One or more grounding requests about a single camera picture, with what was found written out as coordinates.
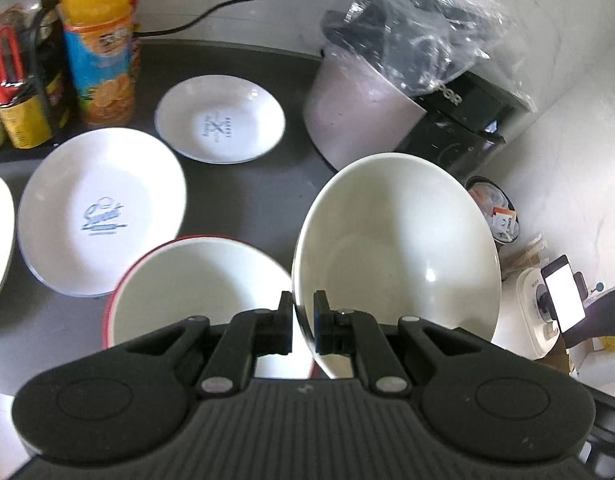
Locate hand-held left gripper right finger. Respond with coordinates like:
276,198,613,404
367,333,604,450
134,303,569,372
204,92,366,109
312,290,492,396

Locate small white appliance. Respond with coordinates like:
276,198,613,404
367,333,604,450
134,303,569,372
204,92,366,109
516,267,564,361

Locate black power cable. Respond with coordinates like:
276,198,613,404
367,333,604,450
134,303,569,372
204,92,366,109
135,0,348,40

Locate red-rimmed white bowl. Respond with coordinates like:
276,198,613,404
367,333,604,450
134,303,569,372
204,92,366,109
102,235,319,381

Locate white plate with cross print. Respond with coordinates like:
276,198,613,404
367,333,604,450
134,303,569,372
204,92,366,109
154,75,287,165

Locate smartphone on holder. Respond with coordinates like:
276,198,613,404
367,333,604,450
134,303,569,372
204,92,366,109
537,255,588,335

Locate cardboard pieces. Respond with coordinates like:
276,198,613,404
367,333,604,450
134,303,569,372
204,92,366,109
500,232,546,282

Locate plain white bowl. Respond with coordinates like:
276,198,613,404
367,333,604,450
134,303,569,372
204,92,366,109
292,152,502,382

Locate black induction cooker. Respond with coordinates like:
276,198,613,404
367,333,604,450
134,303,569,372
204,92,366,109
393,71,508,182

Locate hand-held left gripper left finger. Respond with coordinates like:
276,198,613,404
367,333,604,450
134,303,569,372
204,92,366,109
112,290,294,397

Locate white plate with blue script print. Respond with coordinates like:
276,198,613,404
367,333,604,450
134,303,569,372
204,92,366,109
16,127,189,297

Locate orange juice bottle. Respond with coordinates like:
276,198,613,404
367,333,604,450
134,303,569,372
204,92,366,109
60,0,142,128

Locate soy sauce bottle with red handle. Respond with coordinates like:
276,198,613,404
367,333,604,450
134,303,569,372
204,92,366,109
0,0,76,150

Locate black trash bin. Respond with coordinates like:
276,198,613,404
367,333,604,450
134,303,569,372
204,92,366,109
465,176,521,247

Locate clear plastic bag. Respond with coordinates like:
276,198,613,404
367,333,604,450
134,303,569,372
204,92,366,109
332,0,539,117

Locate grey kitchen appliance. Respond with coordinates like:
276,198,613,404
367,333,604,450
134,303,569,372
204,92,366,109
304,10,431,172

